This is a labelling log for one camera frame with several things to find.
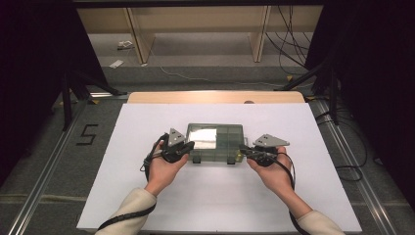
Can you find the black curtain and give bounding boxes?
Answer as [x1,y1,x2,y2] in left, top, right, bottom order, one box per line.
[0,0,111,189]
[304,0,415,210]

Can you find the right hand-held gripper black cable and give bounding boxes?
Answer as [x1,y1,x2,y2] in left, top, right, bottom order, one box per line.
[272,151,310,235]

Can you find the black floor cable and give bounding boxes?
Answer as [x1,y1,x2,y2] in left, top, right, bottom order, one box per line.
[315,111,370,183]

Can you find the person's right hand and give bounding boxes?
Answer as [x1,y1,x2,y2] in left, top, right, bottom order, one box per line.
[246,146,297,199]

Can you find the hand-held gripper black cable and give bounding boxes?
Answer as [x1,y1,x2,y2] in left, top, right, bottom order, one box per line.
[272,151,310,235]
[97,132,170,231]

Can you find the aluminium floor rail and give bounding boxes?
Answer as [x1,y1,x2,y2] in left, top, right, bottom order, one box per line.
[6,100,90,235]
[309,99,398,235]

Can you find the white board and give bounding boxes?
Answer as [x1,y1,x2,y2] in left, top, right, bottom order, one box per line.
[76,102,363,233]

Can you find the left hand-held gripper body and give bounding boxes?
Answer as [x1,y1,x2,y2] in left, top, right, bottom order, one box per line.
[161,127,190,164]

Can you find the black metal stand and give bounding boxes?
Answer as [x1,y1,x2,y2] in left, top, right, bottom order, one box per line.
[273,62,341,126]
[60,70,129,132]

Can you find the grey transparent compartment box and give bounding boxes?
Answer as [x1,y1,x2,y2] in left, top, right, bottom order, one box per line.
[185,122,249,165]

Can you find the small white and black device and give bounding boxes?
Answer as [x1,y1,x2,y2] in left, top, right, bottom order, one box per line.
[116,40,135,51]

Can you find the bundle of black cables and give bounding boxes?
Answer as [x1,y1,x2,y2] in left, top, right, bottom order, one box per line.
[264,4,315,76]

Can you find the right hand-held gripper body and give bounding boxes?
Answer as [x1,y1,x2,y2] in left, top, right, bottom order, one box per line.
[249,133,291,168]

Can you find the light wooden table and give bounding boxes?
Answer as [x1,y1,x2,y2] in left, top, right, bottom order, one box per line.
[126,90,306,105]

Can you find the person's left hand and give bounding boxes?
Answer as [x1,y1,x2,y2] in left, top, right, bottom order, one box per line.
[144,141,190,198]

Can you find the light wooden furniture frame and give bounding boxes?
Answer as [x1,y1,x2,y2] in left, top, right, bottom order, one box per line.
[76,5,324,66]

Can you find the left hand-held gripper black cable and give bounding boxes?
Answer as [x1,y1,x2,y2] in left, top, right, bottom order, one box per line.
[97,132,170,231]

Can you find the short aluminium rail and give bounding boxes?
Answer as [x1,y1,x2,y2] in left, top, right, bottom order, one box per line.
[88,92,130,100]

